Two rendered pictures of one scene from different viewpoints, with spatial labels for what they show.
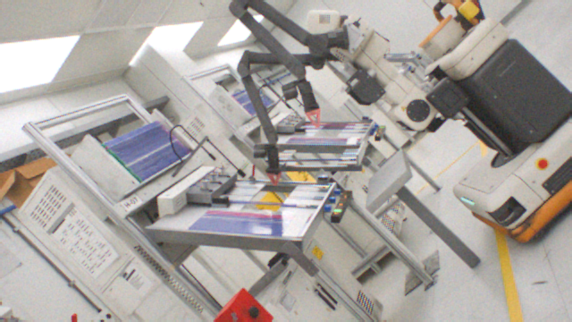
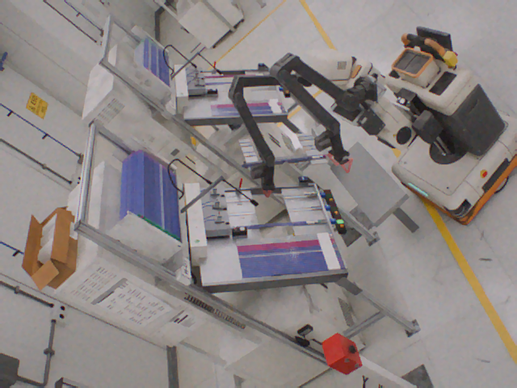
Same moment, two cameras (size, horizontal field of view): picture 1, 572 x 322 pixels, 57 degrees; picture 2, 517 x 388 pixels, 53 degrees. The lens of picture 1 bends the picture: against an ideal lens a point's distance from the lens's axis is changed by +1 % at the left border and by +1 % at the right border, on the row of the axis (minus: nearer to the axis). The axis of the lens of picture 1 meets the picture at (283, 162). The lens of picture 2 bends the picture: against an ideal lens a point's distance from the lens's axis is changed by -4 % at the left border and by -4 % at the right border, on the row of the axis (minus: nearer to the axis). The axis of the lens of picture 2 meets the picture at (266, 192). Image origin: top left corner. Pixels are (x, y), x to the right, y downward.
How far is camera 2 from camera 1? 173 cm
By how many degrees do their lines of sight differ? 36
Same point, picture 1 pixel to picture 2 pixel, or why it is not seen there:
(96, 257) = (146, 313)
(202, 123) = (121, 104)
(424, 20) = not seen: outside the picture
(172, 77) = not seen: outside the picture
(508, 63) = (473, 103)
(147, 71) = not seen: outside the picture
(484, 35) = (464, 85)
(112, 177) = (155, 244)
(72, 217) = (123, 288)
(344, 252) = (263, 200)
